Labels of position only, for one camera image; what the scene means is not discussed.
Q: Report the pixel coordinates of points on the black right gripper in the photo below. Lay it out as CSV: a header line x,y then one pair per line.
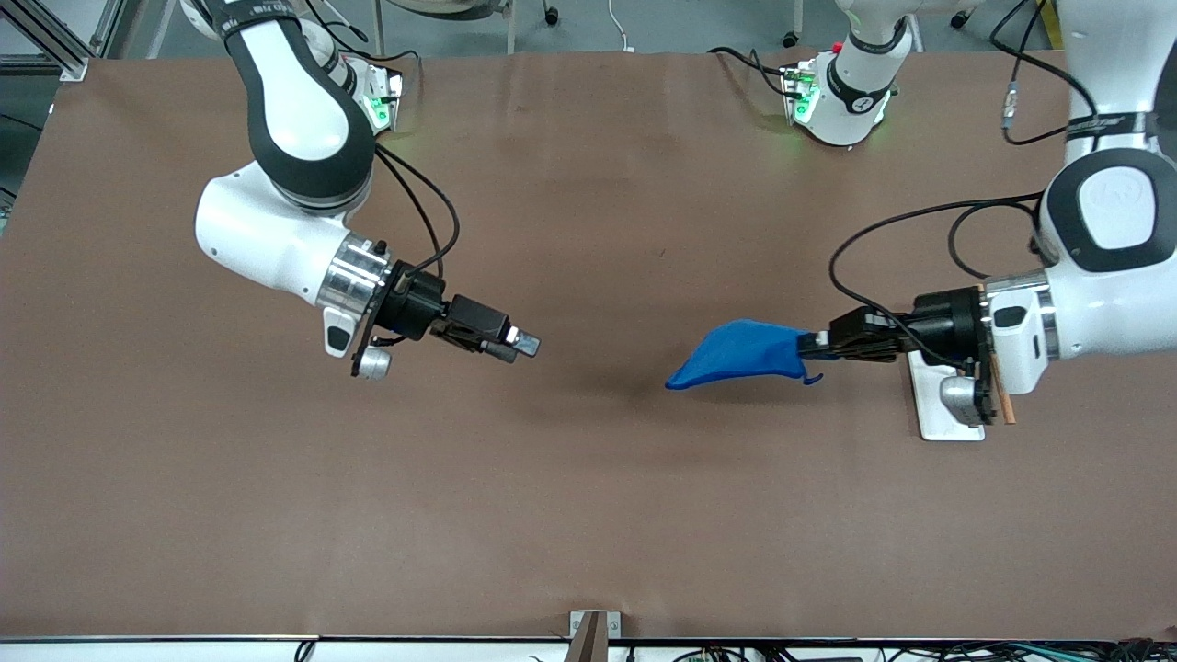
x,y
416,305

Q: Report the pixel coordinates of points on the blue towel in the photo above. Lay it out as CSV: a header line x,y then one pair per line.
x,y
736,354

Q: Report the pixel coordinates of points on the aluminium frame profile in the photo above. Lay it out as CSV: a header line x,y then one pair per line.
x,y
55,41

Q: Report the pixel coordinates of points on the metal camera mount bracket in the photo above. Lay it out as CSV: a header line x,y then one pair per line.
x,y
593,634

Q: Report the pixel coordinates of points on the green-lit arm base connector box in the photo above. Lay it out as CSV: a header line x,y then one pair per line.
x,y
386,97
800,92

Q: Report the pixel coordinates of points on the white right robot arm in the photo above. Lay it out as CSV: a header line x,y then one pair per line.
x,y
294,138

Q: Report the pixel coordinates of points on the white rack base plate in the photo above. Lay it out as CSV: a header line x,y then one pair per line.
x,y
929,405

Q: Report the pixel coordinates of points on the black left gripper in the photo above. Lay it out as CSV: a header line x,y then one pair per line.
x,y
947,325

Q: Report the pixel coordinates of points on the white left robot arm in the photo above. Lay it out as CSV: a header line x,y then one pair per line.
x,y
1103,276

